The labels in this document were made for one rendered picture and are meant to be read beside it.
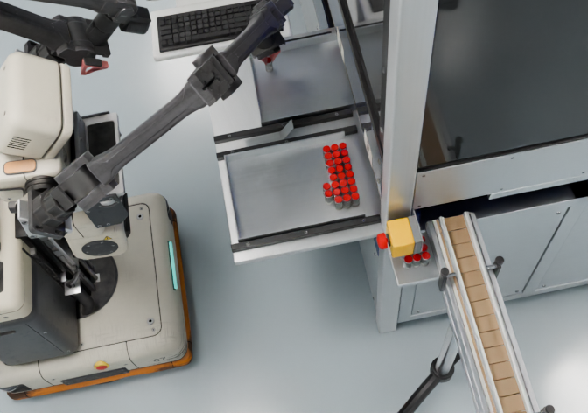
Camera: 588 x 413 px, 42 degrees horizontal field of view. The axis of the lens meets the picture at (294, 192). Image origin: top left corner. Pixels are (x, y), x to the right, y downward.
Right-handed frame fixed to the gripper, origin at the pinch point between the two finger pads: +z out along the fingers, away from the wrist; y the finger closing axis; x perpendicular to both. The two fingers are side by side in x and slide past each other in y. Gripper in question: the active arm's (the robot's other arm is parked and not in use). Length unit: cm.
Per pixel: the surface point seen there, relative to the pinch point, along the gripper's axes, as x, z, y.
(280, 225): -47, 4, -20
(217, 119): -8.1, 4.5, -21.0
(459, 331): -95, -2, 5
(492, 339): -100, -2, 10
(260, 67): 1.9, 4.6, -2.3
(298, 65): -3.0, 4.6, 8.1
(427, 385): -91, 79, 5
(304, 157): -32.0, 4.0, -5.0
